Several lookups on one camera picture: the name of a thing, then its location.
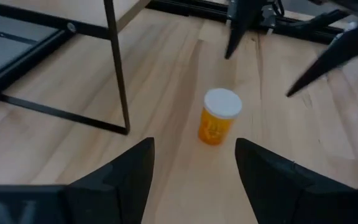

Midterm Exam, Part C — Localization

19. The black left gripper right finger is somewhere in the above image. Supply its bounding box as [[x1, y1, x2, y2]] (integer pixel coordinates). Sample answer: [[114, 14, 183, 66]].
[[234, 138, 358, 224]]

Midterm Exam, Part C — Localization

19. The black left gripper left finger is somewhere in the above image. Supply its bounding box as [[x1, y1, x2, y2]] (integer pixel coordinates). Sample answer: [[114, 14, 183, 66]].
[[0, 137, 155, 224]]

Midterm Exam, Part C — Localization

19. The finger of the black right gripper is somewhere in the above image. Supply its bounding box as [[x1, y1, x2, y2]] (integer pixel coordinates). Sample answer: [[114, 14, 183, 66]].
[[225, 0, 262, 60], [285, 21, 358, 98]]

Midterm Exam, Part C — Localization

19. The orange pill vial white cap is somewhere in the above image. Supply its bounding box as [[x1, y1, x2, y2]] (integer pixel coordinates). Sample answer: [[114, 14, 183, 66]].
[[197, 88, 243, 146]]

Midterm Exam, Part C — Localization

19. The wooden shelf black metal frame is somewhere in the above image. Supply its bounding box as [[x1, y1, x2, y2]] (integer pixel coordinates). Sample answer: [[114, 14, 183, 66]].
[[0, 0, 152, 136]]

